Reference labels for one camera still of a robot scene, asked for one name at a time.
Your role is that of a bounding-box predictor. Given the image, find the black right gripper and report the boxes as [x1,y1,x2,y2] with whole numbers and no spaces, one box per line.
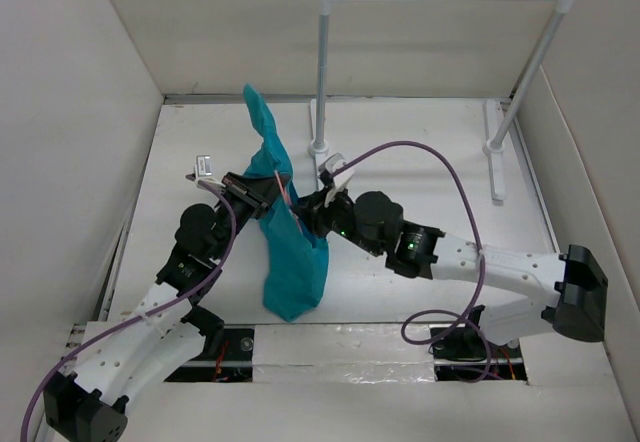
[290,181,385,257]

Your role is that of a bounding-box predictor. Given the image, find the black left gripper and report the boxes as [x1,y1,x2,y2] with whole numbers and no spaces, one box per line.
[209,172,288,260]

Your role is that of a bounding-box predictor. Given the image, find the pink wire hanger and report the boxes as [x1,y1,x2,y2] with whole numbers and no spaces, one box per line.
[274,170,301,230]

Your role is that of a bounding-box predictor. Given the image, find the teal t shirt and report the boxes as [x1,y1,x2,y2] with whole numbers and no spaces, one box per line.
[243,84,329,322]

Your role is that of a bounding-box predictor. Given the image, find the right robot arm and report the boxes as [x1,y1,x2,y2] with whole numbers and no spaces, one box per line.
[293,191,608,355]

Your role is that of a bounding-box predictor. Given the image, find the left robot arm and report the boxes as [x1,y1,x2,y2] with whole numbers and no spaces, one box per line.
[42,172,290,441]

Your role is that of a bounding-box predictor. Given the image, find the white clothes rack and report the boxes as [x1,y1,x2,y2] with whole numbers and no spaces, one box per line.
[308,0,575,204]

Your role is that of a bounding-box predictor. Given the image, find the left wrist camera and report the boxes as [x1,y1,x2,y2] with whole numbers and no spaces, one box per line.
[186,154,215,182]

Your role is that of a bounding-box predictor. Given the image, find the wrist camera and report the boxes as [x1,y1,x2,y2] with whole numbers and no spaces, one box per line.
[186,154,215,182]
[318,153,355,192]

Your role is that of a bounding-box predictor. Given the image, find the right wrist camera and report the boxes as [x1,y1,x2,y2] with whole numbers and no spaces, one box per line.
[318,153,355,192]

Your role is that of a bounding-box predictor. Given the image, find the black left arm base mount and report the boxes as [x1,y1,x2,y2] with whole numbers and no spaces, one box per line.
[165,307,255,383]

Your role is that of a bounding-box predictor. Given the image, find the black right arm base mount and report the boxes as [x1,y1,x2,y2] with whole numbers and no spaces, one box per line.
[428,324,528,382]

